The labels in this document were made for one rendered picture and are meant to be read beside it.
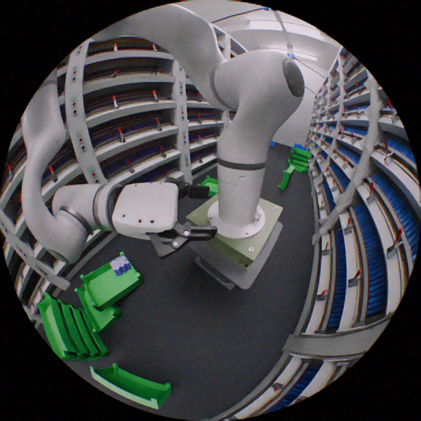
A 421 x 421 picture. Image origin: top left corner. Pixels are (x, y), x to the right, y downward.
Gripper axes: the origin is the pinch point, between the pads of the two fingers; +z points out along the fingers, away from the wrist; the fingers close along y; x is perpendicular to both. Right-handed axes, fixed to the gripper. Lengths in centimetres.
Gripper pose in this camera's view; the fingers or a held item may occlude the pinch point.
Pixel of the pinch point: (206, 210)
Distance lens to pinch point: 21.8
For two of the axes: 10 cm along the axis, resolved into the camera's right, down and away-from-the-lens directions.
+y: 1.3, 7.8, -6.2
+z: 9.7, 0.3, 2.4
